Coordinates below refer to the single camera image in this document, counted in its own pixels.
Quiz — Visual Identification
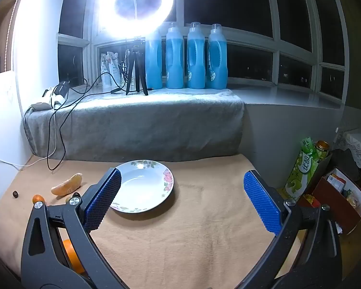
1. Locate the white power strip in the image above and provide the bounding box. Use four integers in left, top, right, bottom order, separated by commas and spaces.
30, 88, 67, 111

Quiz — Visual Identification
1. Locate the peeled orange segment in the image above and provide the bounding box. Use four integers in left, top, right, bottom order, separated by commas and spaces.
51, 173, 83, 196

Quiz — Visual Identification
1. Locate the white printed refill pouch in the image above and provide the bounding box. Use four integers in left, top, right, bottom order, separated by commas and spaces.
100, 51, 122, 86
120, 57, 136, 85

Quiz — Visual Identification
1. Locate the white cable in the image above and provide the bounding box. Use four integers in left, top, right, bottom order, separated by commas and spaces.
0, 110, 58, 169

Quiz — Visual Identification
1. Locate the black cable with inline switch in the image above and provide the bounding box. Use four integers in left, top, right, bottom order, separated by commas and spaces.
67, 62, 155, 97

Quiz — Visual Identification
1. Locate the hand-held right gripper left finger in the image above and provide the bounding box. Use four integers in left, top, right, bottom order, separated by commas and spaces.
20, 168, 130, 289

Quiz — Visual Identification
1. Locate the red box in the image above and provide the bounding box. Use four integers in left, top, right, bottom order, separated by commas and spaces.
313, 167, 361, 235

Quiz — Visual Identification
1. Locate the black charger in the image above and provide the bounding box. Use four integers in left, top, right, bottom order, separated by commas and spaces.
53, 81, 70, 97

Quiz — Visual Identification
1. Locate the ring light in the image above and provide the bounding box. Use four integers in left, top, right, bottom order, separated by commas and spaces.
96, 0, 185, 41

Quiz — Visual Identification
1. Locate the blue detergent bottle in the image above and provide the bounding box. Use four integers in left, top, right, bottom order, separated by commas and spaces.
145, 26, 163, 90
207, 23, 228, 90
165, 22, 185, 90
187, 22, 206, 90

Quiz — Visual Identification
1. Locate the large orange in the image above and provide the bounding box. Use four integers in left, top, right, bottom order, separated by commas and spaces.
62, 238, 86, 275

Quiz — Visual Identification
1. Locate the white window frame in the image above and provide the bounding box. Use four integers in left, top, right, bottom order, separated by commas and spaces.
57, 0, 346, 100

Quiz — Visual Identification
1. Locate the grey blanket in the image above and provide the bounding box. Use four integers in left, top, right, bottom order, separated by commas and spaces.
22, 89, 245, 161

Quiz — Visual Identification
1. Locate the drink can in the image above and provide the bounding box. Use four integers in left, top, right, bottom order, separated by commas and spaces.
315, 140, 331, 161

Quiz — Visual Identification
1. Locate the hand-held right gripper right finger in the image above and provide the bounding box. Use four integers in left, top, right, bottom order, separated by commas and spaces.
238, 170, 343, 289

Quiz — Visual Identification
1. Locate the black tripod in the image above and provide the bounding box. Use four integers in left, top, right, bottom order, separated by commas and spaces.
125, 39, 149, 96

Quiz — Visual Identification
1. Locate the white floral plate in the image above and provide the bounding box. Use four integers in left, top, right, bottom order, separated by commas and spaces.
110, 159, 175, 214

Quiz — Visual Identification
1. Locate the white beaded light strip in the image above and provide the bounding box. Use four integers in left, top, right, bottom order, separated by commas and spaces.
4, 0, 20, 73

